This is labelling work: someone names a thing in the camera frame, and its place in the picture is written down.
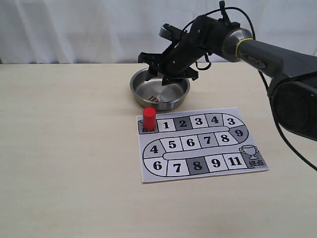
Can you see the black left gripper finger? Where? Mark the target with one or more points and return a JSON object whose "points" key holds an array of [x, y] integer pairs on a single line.
{"points": [[152, 72]]}

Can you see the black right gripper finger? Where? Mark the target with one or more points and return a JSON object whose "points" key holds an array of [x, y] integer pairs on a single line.
{"points": [[168, 81]]}

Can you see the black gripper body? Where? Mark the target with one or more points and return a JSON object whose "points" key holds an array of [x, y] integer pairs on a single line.
{"points": [[176, 60]]}

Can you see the wooden die black pips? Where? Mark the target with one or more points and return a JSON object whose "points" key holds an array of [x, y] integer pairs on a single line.
{"points": [[153, 99]]}

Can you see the red cylinder game piece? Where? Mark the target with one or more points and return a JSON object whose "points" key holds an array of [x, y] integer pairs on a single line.
{"points": [[149, 118]]}

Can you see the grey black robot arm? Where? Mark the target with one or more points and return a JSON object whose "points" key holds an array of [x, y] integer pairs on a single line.
{"points": [[292, 91]]}

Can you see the stainless steel round bowl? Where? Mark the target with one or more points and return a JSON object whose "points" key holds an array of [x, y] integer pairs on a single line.
{"points": [[170, 97]]}

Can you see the paper number game board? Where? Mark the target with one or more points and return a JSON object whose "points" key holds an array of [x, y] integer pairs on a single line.
{"points": [[197, 144]]}

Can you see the white backdrop curtain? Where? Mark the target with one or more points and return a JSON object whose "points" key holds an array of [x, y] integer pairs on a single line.
{"points": [[116, 31]]}

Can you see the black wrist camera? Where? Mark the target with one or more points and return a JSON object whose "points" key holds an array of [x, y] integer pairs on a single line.
{"points": [[170, 32]]}

